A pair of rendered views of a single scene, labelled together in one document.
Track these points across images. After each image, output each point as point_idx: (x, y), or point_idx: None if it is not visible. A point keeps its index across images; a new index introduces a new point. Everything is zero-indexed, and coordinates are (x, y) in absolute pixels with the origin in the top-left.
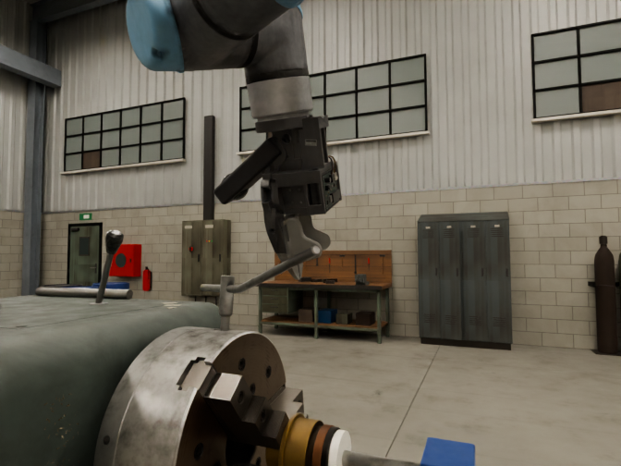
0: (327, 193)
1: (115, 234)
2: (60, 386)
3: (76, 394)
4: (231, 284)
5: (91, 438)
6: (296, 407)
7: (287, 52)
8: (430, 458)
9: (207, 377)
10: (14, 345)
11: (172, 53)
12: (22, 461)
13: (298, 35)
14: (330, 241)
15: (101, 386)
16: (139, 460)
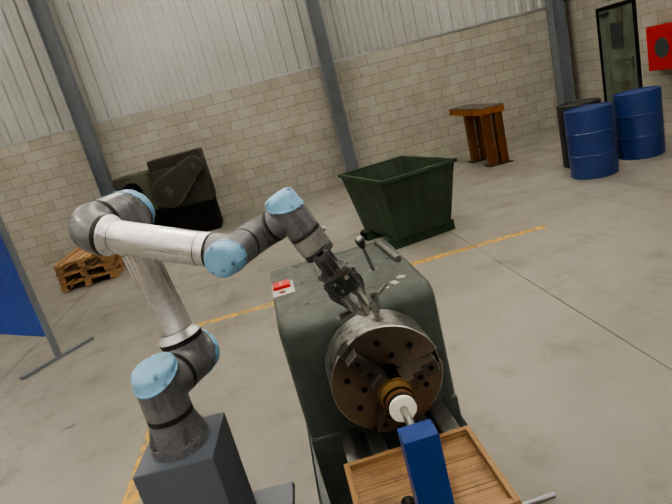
0: (339, 289)
1: (357, 240)
2: (308, 338)
3: (317, 341)
4: (373, 297)
5: None
6: (416, 371)
7: (291, 234)
8: (405, 428)
9: (346, 351)
10: (290, 321)
11: None
12: (300, 364)
13: (292, 224)
14: (366, 303)
15: (330, 338)
16: (328, 377)
